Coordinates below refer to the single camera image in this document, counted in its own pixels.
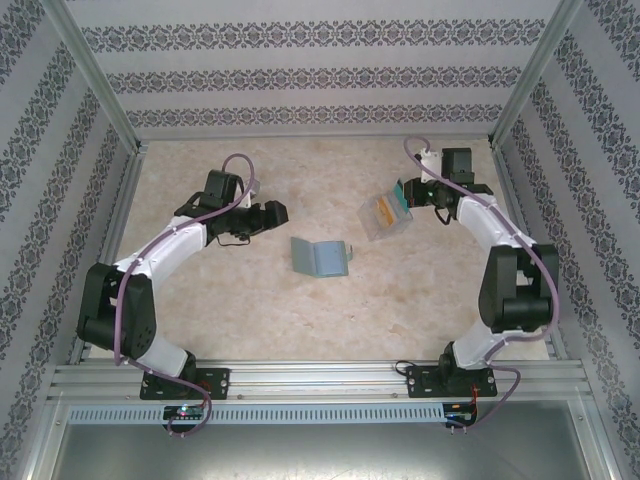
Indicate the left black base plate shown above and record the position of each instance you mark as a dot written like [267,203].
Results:
[217,382]

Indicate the aluminium back rail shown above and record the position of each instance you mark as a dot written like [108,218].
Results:
[315,136]

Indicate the aluminium side rail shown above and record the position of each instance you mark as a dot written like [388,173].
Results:
[512,200]
[125,200]

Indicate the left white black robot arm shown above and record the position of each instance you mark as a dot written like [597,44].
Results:
[165,245]

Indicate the right controller board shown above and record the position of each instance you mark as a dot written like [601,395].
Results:
[460,414]

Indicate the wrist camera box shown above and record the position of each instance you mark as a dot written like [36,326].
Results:
[252,195]
[431,162]

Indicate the orange card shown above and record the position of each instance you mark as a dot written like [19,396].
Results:
[384,212]

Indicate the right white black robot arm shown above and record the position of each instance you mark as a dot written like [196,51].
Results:
[510,290]

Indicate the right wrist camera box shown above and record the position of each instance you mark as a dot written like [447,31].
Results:
[431,162]

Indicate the aluminium mounting rail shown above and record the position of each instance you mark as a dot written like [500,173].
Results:
[310,382]

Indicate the green card holder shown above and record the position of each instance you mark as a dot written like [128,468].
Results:
[325,257]

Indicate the left controller board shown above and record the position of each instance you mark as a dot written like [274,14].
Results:
[185,411]

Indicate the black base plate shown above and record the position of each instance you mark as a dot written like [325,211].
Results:
[420,382]
[217,382]

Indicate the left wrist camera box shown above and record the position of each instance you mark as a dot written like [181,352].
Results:
[252,195]

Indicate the controller board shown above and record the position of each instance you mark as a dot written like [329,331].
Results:
[185,411]
[460,414]

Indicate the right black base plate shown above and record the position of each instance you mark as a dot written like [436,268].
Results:
[420,382]

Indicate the teal card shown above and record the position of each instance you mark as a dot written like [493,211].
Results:
[398,192]

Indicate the grey metal panel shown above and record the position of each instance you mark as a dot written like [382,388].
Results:
[320,450]

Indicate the aluminium frame post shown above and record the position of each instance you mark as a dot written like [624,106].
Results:
[540,75]
[95,80]

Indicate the clear plastic card box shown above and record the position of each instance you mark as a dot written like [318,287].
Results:
[385,232]

